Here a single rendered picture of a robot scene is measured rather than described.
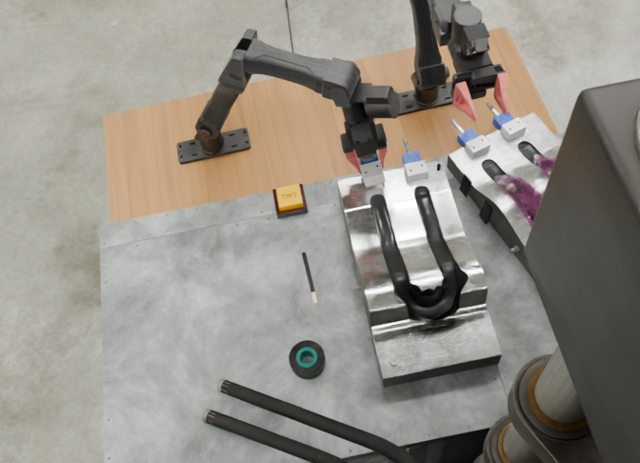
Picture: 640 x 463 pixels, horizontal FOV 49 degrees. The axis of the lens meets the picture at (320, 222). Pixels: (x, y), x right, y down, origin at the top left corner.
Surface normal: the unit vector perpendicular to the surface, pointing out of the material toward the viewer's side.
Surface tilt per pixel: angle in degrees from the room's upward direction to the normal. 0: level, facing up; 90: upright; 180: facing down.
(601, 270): 90
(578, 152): 90
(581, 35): 0
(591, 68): 0
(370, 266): 28
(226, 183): 0
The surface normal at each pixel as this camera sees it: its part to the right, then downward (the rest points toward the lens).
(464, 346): -0.09, -0.50
